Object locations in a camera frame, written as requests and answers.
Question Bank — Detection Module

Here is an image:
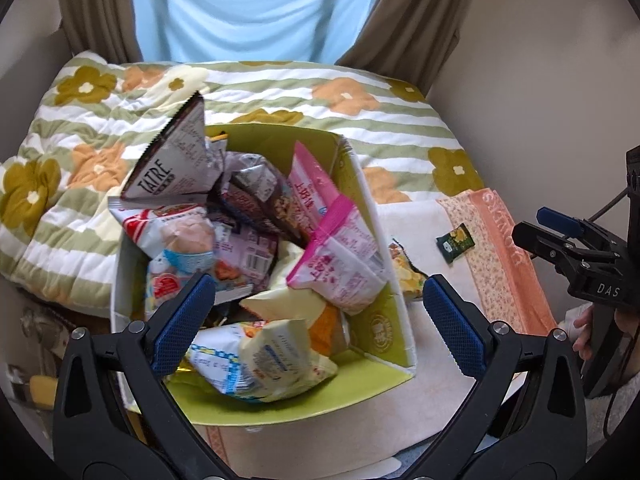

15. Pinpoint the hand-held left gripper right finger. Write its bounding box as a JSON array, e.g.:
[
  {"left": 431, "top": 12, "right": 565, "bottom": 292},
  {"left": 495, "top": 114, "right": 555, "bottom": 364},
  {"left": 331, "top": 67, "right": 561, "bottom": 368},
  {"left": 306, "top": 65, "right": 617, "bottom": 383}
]
[{"left": 409, "top": 273, "right": 588, "bottom": 480}]

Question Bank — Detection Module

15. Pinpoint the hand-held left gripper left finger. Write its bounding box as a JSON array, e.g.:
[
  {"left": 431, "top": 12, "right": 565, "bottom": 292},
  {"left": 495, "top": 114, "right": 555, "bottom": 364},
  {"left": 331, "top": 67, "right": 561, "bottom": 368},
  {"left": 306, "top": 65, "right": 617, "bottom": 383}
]
[{"left": 51, "top": 273, "right": 223, "bottom": 480}]

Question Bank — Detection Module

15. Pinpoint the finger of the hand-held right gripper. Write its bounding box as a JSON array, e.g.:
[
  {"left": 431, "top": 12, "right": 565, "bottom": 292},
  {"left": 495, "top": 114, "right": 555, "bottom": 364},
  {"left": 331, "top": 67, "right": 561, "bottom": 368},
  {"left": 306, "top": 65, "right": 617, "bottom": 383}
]
[
  {"left": 536, "top": 206, "right": 610, "bottom": 247},
  {"left": 514, "top": 220, "right": 627, "bottom": 282}
]

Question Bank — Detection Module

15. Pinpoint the blue biscuit packet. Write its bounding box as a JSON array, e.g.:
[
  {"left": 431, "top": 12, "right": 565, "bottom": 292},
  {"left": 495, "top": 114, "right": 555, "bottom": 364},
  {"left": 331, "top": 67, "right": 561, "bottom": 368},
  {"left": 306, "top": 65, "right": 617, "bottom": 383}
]
[{"left": 144, "top": 250, "right": 217, "bottom": 322}]

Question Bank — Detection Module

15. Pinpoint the green cardboard box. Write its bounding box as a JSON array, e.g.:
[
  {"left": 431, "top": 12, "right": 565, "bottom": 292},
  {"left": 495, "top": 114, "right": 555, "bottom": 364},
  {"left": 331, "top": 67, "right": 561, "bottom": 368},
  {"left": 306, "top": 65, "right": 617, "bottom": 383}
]
[{"left": 109, "top": 122, "right": 419, "bottom": 427}]

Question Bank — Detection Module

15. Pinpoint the purple snack packet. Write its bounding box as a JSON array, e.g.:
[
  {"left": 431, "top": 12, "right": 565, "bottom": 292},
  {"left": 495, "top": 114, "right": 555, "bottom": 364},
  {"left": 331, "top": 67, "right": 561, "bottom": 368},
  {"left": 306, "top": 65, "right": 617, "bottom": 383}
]
[{"left": 211, "top": 219, "right": 280, "bottom": 305}]

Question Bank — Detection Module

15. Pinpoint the blue and cream snack packet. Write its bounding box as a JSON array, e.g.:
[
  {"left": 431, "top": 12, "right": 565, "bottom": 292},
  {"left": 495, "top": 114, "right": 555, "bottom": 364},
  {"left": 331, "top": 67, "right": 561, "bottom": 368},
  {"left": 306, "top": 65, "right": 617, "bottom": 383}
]
[{"left": 186, "top": 316, "right": 340, "bottom": 404}]

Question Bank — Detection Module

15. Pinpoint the red and white snack packet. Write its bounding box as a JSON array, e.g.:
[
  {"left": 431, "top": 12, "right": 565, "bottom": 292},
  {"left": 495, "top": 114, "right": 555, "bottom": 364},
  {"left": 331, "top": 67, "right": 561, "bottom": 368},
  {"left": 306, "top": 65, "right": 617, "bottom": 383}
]
[{"left": 108, "top": 199, "right": 217, "bottom": 272}]

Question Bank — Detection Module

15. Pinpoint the cream and orange snack packet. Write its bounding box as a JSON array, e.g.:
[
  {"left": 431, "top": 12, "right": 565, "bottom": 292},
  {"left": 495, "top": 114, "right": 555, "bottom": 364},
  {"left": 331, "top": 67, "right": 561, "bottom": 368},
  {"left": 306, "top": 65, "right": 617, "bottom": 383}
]
[{"left": 240, "top": 289, "right": 352, "bottom": 357}]

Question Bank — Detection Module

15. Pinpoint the magenta and white snack packet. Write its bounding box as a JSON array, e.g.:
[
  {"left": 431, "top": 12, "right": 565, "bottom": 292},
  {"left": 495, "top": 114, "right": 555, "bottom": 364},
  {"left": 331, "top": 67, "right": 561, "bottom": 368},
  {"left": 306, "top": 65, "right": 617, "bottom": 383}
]
[{"left": 286, "top": 194, "right": 390, "bottom": 317}]

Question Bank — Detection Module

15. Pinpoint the brown snack packet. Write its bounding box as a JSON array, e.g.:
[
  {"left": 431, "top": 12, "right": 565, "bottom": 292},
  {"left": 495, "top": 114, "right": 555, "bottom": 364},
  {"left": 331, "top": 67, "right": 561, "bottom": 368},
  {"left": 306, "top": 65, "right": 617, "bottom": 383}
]
[{"left": 215, "top": 152, "right": 303, "bottom": 243}]

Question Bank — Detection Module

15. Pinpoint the white and grey snack packet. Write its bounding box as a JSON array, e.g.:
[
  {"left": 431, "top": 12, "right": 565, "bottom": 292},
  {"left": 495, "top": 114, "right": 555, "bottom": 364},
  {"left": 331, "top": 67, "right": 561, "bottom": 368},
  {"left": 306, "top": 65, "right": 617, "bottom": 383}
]
[{"left": 120, "top": 91, "right": 223, "bottom": 202}]

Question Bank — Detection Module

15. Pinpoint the pink striped snack packet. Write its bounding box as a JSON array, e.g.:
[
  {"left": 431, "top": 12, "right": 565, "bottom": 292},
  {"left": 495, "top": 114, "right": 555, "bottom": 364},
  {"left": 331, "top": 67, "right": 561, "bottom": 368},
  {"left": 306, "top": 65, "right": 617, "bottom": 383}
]
[{"left": 287, "top": 141, "right": 347, "bottom": 242}]

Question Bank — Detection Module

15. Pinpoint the person's right hand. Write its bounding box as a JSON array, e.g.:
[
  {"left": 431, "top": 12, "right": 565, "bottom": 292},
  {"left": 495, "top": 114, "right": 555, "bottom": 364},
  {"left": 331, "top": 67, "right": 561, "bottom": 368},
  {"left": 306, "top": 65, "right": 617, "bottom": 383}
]
[{"left": 571, "top": 305, "right": 599, "bottom": 362}]

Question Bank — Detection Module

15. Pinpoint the orange patterned towel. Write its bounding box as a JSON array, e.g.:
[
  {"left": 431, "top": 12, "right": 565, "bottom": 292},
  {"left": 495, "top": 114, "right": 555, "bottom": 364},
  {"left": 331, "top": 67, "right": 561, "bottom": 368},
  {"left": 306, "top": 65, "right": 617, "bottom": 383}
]
[{"left": 434, "top": 187, "right": 558, "bottom": 337}]

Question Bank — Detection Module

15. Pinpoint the yellow chip packet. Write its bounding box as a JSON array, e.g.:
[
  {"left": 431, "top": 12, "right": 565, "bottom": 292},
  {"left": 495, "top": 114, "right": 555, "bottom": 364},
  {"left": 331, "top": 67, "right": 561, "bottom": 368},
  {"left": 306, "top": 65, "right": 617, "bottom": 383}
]
[{"left": 389, "top": 239, "right": 430, "bottom": 302}]

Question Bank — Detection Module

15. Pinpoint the small green snack packet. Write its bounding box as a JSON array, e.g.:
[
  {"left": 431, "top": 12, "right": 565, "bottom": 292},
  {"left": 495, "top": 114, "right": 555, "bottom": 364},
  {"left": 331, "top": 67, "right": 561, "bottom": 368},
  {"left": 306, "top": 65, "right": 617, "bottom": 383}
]
[{"left": 435, "top": 224, "right": 474, "bottom": 264}]

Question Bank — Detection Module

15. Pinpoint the floral striped blanket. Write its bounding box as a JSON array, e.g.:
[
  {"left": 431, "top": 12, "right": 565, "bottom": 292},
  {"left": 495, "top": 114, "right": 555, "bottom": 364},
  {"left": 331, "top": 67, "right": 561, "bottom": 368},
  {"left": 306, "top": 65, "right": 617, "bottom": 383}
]
[{"left": 0, "top": 50, "right": 487, "bottom": 307}]

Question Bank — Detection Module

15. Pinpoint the brown curtain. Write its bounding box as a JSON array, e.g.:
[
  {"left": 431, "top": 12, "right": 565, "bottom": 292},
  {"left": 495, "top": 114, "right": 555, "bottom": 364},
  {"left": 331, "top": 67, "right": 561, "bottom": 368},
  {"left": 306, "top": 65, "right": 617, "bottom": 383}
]
[
  {"left": 334, "top": 0, "right": 483, "bottom": 103},
  {"left": 55, "top": 0, "right": 148, "bottom": 65}
]

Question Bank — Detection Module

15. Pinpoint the sheer blue window curtain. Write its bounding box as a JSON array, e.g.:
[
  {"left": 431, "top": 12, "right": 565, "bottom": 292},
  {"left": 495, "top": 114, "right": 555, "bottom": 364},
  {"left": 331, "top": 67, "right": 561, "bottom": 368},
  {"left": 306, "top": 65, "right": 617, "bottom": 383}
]
[{"left": 129, "top": 0, "right": 393, "bottom": 67}]

